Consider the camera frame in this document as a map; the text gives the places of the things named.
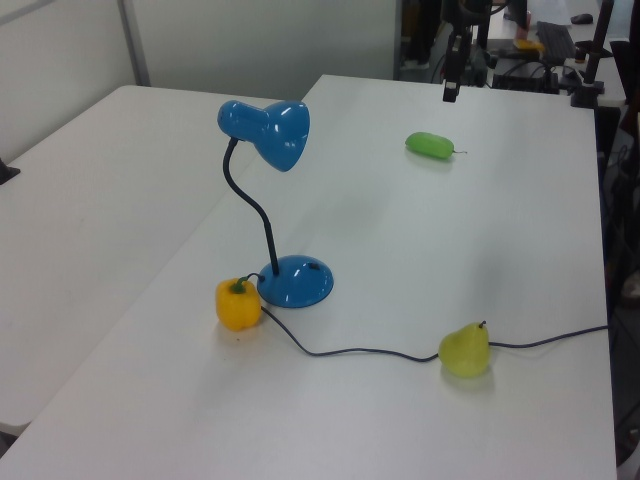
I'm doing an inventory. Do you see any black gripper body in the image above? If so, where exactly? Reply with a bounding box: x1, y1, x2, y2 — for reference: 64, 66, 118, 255
446, 30, 465, 87

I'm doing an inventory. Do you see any blue desk lamp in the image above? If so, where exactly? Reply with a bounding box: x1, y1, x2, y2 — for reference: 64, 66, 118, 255
216, 99, 335, 309

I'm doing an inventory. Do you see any green cucumber toy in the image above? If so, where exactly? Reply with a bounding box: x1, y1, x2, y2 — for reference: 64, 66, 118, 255
403, 131, 469, 162

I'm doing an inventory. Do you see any black keyboard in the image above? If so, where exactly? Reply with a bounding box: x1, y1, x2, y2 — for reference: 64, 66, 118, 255
535, 20, 577, 64

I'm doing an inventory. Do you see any yellow-green pear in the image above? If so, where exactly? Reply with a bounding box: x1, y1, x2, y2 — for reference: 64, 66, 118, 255
438, 320, 492, 379

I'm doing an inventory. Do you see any yellow bell pepper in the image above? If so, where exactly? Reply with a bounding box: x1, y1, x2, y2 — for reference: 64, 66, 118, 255
214, 276, 263, 332

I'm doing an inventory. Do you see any black table clamp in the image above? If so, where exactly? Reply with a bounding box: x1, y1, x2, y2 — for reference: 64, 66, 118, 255
0, 156, 22, 186

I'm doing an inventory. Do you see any black camera stand pole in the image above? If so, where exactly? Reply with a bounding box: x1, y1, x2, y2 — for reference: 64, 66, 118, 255
570, 0, 617, 108

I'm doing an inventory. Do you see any dark lamp power cable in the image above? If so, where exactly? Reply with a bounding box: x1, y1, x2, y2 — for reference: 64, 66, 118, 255
248, 272, 610, 363

